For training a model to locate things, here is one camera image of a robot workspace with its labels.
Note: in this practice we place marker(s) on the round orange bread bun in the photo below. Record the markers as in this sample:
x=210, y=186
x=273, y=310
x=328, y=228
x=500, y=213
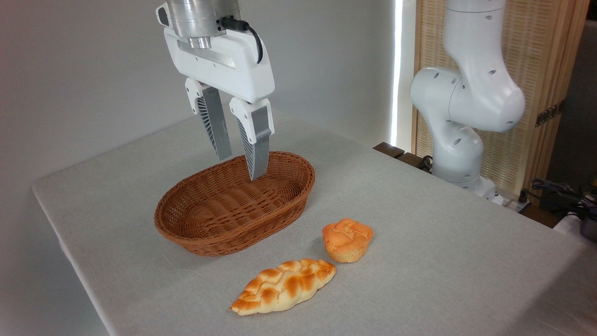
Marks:
x=347, y=240

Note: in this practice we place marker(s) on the dark brown wooden platform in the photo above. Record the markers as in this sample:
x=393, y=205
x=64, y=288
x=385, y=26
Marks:
x=389, y=150

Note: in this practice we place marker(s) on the light grey tablecloth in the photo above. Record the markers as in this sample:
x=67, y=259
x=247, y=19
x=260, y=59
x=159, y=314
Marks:
x=419, y=280

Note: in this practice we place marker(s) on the bamboo folding screen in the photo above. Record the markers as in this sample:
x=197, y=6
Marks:
x=531, y=37

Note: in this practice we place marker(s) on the white power strip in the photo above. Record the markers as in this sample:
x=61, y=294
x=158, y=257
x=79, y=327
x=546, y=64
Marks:
x=513, y=203

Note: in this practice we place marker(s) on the brown oval wicker basket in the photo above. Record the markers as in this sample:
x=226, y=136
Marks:
x=219, y=233

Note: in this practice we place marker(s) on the long braided bread loaf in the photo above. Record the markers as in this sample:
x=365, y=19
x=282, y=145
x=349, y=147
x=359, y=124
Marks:
x=284, y=287

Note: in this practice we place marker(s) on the black screen hinge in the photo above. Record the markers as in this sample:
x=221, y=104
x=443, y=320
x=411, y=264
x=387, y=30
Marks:
x=550, y=113

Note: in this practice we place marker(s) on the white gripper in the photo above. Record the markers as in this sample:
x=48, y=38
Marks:
x=233, y=70

